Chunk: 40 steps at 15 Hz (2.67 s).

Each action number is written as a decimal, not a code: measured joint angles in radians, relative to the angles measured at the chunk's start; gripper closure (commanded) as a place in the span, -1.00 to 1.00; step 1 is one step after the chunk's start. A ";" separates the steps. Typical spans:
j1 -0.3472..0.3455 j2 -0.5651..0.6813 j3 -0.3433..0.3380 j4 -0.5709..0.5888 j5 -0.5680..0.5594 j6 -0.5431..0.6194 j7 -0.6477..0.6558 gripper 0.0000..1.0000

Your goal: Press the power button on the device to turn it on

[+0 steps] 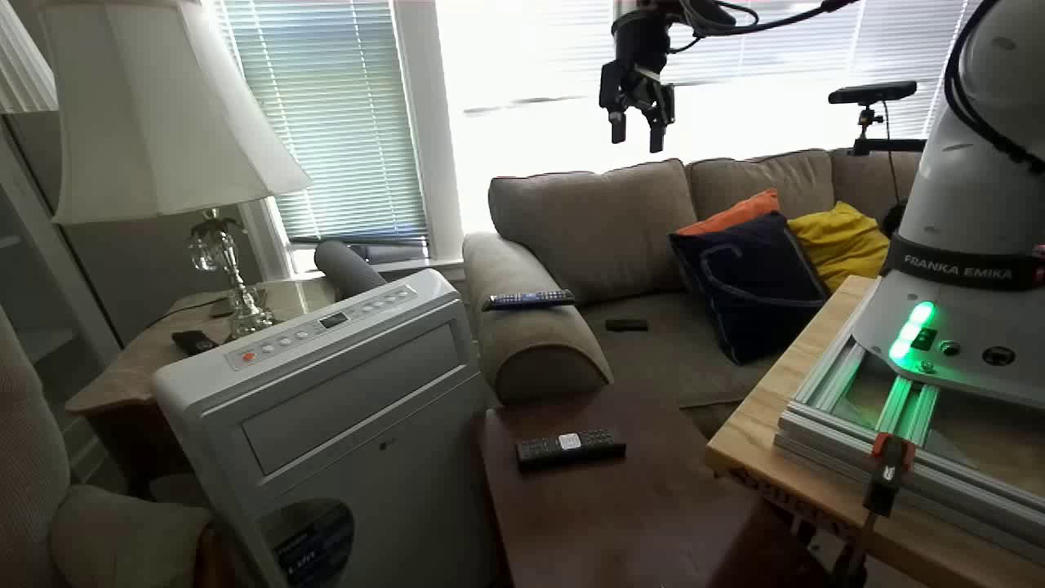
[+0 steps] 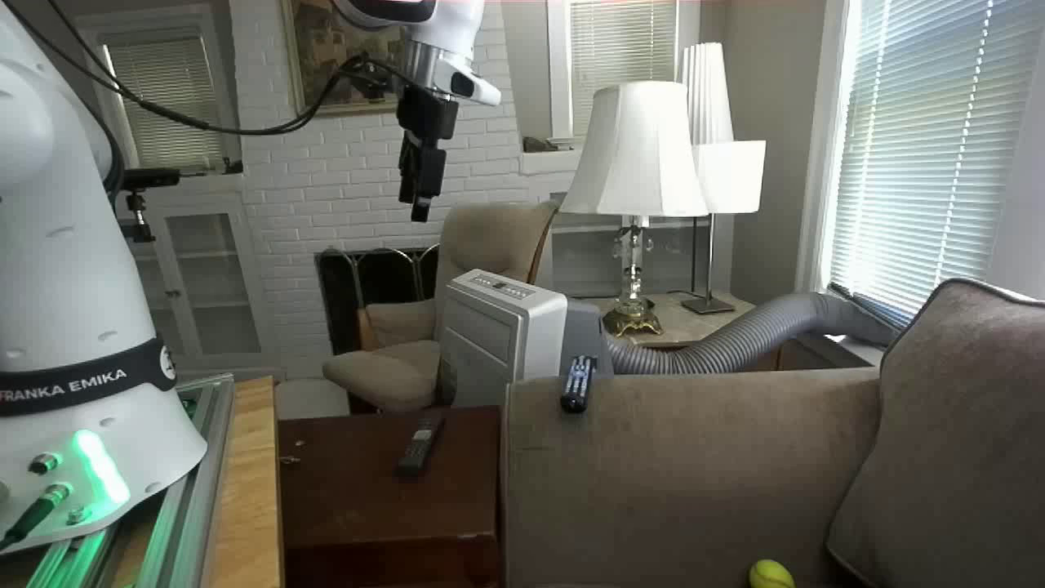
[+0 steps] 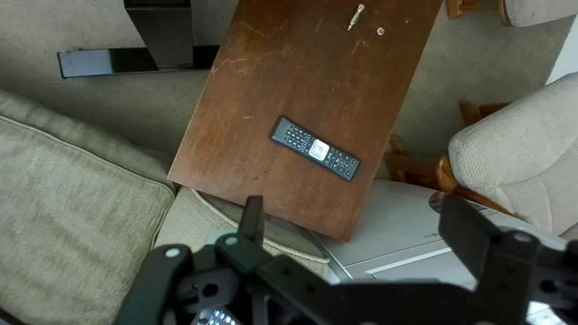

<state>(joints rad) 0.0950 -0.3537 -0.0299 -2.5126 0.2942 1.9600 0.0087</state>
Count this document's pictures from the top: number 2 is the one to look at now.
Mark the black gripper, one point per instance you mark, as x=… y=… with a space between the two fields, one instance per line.
x=425 y=115

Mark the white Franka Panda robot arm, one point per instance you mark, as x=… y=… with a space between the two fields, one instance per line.
x=65 y=272

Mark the black fireplace screen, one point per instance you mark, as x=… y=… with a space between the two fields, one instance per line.
x=362 y=278

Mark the white portable air conditioner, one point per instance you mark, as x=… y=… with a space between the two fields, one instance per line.
x=501 y=337

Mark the beige upholstered armchair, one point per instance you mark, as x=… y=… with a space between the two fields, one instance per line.
x=392 y=370

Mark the crystal table lamp white shade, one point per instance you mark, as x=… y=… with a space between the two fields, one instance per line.
x=639 y=150

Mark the white glass door cabinet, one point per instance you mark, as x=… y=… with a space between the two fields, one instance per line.
x=212 y=282

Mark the black remote with blue buttons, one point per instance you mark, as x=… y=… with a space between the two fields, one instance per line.
x=579 y=382

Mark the black remote with white label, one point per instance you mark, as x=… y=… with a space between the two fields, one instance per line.
x=418 y=446

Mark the light wooden side table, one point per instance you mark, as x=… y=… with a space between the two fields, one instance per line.
x=688 y=325

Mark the dark brown wooden table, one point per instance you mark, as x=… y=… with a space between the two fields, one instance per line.
x=359 y=510

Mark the light wooden robot table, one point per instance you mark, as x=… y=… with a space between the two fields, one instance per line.
x=245 y=490

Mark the beige fabric sofa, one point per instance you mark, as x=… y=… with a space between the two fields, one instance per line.
x=672 y=479

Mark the white window blinds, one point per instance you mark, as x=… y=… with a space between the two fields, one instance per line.
x=925 y=141

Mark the yellow tennis ball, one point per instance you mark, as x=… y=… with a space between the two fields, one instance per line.
x=770 y=577

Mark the beige sofa back cushion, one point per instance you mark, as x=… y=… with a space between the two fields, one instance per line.
x=956 y=436

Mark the black camera on tripod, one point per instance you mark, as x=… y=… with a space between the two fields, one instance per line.
x=149 y=176

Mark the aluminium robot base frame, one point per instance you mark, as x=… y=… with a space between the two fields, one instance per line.
x=191 y=479

